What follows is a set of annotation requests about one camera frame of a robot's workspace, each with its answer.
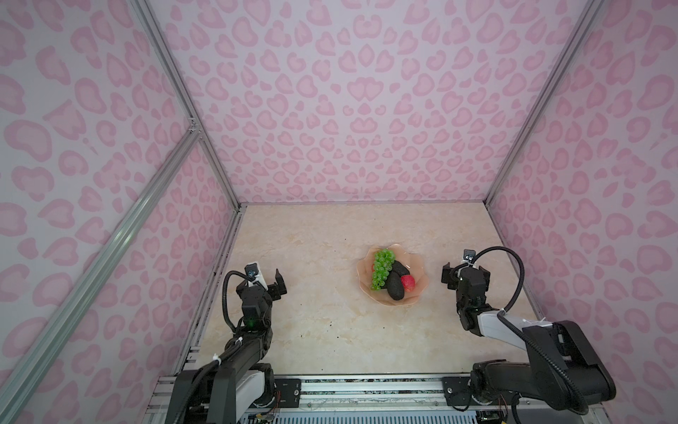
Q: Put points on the red apple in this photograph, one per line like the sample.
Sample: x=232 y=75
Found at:
x=409 y=283

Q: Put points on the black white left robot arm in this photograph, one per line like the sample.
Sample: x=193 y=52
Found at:
x=222 y=390

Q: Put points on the right rear aluminium post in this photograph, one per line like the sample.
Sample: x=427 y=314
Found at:
x=593 y=9

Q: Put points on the aluminium frame diagonal bar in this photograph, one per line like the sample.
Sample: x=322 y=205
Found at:
x=36 y=363

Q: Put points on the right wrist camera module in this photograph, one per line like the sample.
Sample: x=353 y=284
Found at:
x=469 y=255

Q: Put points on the aluminium post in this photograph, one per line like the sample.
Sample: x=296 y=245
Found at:
x=159 y=43
x=593 y=9

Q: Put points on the left rear aluminium post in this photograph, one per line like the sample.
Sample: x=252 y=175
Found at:
x=159 y=43

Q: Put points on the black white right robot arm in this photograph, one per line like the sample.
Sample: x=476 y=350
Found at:
x=563 y=369

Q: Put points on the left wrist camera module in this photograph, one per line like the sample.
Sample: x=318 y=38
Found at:
x=255 y=270

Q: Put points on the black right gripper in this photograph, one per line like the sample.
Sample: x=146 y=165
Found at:
x=445 y=274

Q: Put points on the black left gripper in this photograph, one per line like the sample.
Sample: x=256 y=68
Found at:
x=280 y=288

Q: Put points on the green grape bunch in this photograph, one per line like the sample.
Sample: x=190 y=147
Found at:
x=382 y=266

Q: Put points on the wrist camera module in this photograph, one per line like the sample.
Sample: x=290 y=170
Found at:
x=469 y=255
x=255 y=270

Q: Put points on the pink scalloped fruit bowl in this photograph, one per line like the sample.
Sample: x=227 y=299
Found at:
x=414 y=264

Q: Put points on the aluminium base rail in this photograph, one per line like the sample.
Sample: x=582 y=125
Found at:
x=404 y=398

